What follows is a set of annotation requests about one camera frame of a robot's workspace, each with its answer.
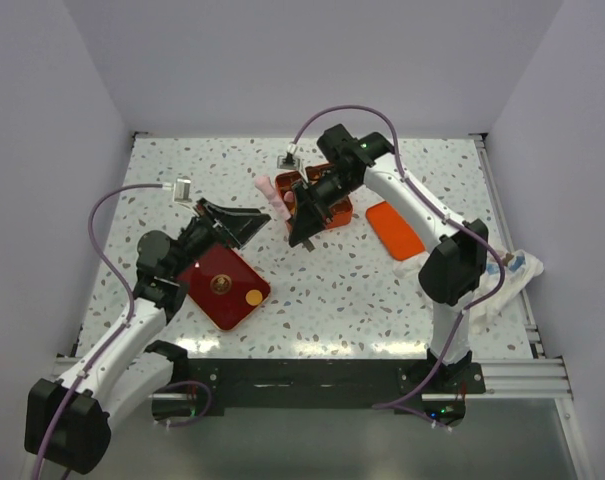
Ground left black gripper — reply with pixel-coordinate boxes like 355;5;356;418
169;198;270;279

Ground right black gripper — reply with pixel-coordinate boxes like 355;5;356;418
288;169;360;247

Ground orange compartment cookie box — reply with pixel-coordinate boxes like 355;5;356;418
274;163;353;230

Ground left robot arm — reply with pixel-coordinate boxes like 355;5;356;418
24;199;271;479

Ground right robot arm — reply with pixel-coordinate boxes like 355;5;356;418
288;124;488;393

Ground red cookie tray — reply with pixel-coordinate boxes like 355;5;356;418
178;245;271;332

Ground orange cookie lower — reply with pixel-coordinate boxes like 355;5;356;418
245;289;264;306

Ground orange box lid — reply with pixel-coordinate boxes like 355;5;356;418
366;202;425;261

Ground white crumpled plastic bag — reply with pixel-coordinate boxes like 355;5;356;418
393;249;544;334

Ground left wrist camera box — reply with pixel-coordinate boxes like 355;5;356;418
173;177;192;204

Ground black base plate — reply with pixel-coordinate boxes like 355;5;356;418
174;358;486;425

